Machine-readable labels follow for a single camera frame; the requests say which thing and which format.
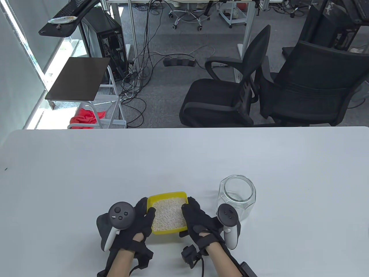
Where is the person's left hand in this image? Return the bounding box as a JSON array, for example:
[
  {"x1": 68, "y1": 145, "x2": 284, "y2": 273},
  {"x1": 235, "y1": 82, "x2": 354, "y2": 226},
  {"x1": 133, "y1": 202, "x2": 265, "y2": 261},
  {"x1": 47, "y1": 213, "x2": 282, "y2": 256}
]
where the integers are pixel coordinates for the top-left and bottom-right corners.
[{"x1": 111, "y1": 197, "x2": 156, "y2": 254}]

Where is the person's right hand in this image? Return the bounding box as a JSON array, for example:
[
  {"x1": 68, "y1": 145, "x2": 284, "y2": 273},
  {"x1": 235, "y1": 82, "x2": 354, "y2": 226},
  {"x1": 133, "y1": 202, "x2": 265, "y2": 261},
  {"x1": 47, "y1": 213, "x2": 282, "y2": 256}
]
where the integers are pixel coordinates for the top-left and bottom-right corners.
[{"x1": 179, "y1": 197, "x2": 225, "y2": 252}]

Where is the yellow plastic food container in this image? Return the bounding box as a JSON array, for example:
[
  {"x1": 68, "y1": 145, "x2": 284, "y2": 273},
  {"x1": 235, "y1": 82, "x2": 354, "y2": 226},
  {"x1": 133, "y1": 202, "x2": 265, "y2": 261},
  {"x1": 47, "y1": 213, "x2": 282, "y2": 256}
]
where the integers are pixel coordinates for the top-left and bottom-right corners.
[{"x1": 146, "y1": 191, "x2": 189, "y2": 235}]

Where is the clear glass jar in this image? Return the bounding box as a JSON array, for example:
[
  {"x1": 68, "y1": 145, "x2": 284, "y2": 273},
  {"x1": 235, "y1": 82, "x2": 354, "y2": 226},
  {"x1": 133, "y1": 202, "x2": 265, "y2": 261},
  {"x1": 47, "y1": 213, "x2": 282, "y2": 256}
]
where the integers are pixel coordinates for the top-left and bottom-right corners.
[{"x1": 216, "y1": 175, "x2": 256, "y2": 222}]

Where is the person's left forearm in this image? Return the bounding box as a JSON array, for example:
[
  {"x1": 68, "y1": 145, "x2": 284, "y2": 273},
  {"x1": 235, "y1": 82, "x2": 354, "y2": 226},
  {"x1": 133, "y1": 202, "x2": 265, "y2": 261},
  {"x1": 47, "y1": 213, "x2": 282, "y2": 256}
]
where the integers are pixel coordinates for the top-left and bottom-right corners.
[{"x1": 97, "y1": 249, "x2": 137, "y2": 277}]

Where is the dark grey left controller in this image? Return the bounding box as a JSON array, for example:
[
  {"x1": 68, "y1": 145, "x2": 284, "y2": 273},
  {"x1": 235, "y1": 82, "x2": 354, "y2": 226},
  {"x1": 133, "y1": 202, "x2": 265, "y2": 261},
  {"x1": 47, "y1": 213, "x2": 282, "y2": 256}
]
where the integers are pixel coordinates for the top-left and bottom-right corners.
[{"x1": 97, "y1": 201, "x2": 136, "y2": 252}]

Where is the dark grey controller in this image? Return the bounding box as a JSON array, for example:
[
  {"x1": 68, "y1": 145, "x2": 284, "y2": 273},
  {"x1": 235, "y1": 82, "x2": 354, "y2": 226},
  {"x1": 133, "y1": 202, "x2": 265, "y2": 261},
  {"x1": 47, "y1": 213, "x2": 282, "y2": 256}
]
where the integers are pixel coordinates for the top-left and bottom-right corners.
[
  {"x1": 97, "y1": 201, "x2": 136, "y2": 252},
  {"x1": 217, "y1": 203, "x2": 241, "y2": 250}
]

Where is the dark grey right controller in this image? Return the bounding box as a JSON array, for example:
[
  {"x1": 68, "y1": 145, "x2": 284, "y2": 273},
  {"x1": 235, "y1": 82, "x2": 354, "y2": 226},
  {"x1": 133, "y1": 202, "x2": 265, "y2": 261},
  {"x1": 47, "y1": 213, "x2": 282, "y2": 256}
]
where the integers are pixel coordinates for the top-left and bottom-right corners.
[{"x1": 217, "y1": 203, "x2": 241, "y2": 250}]

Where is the black sensor box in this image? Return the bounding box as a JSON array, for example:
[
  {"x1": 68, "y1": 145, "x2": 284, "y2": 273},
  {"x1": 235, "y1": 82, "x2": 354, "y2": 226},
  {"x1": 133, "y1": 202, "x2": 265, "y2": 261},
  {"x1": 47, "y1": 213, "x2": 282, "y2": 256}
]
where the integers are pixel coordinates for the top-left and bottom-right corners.
[{"x1": 240, "y1": 261, "x2": 257, "y2": 277}]

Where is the red cloth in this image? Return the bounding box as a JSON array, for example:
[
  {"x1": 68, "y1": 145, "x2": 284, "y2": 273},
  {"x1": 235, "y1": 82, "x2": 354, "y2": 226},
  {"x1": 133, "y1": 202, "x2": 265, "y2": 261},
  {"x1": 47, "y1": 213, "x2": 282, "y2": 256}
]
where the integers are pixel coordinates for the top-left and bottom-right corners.
[{"x1": 70, "y1": 107, "x2": 106, "y2": 129}]

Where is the dark brown side table top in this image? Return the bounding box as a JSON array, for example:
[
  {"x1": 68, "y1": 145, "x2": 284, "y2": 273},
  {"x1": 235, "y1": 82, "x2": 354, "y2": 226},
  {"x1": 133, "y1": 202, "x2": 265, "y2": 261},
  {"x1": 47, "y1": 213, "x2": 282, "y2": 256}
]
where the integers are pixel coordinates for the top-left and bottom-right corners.
[{"x1": 45, "y1": 57, "x2": 111, "y2": 102}]

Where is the black power strip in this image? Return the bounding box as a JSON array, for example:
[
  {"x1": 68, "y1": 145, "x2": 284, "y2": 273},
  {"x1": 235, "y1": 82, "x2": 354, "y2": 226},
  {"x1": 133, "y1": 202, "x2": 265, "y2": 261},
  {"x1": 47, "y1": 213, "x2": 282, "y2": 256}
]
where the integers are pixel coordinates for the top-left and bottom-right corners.
[{"x1": 163, "y1": 57, "x2": 197, "y2": 68}]

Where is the black mesh office chair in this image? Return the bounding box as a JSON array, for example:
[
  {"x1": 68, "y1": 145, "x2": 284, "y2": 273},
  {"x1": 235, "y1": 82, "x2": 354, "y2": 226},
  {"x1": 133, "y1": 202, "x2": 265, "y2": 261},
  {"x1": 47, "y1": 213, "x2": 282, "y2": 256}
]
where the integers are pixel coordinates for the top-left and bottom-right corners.
[{"x1": 255, "y1": 40, "x2": 369, "y2": 127}]

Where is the black computer tower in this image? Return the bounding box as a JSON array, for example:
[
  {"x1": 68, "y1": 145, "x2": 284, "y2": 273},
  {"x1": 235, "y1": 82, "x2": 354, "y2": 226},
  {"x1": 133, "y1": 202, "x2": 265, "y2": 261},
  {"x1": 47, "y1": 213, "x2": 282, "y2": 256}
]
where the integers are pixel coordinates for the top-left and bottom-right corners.
[{"x1": 78, "y1": 6, "x2": 129, "y2": 83}]

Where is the chrome swivel chair base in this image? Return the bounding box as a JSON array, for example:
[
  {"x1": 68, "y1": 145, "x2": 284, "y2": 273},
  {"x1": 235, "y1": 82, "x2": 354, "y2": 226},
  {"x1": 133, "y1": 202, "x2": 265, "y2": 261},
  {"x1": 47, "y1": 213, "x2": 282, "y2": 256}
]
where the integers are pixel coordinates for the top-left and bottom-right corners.
[{"x1": 168, "y1": 9, "x2": 211, "y2": 31}]

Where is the white rolling cart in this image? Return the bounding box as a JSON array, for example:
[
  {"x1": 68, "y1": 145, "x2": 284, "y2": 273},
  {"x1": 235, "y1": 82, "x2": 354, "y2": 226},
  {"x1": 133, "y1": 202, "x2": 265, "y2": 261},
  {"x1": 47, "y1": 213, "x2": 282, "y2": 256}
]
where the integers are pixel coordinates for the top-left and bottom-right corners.
[{"x1": 217, "y1": 0, "x2": 248, "y2": 28}]

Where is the black stand tray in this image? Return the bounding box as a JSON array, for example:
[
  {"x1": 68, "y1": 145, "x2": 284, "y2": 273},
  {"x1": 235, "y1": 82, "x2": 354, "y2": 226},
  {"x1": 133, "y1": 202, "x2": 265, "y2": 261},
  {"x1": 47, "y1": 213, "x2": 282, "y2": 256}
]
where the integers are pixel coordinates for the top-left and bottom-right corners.
[{"x1": 38, "y1": 0, "x2": 101, "y2": 37}]

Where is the black keyboard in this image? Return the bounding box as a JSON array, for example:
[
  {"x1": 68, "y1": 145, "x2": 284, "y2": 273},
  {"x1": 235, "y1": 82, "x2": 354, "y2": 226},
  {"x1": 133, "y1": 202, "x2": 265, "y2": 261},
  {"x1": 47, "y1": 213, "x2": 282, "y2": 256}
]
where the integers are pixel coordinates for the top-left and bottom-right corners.
[{"x1": 54, "y1": 0, "x2": 92, "y2": 18}]

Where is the black equipment rack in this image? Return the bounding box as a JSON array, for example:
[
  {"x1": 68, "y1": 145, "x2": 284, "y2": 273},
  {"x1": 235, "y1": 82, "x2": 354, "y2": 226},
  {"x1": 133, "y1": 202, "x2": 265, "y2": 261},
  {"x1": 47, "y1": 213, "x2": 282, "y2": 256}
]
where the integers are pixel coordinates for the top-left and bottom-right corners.
[{"x1": 282, "y1": 0, "x2": 369, "y2": 58}]

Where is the white wire cart frame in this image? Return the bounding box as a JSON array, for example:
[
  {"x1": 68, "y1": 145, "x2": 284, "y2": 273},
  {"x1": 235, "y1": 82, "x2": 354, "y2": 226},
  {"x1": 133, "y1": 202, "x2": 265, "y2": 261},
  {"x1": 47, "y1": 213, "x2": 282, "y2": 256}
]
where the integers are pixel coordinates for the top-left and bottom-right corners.
[{"x1": 67, "y1": 65, "x2": 127, "y2": 129}]

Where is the bundle of black cables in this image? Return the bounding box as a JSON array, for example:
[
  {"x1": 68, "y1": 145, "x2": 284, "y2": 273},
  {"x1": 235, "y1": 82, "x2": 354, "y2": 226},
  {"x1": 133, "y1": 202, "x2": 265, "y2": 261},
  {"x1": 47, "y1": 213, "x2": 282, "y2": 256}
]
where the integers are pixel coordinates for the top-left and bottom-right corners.
[{"x1": 117, "y1": 0, "x2": 162, "y2": 128}]

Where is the white desk frame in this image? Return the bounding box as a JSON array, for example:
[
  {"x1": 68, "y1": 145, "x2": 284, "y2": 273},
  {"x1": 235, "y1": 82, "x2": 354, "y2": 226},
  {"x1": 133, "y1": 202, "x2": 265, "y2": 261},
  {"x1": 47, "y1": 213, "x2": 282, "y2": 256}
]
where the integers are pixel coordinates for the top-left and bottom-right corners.
[{"x1": 106, "y1": 0, "x2": 284, "y2": 88}]

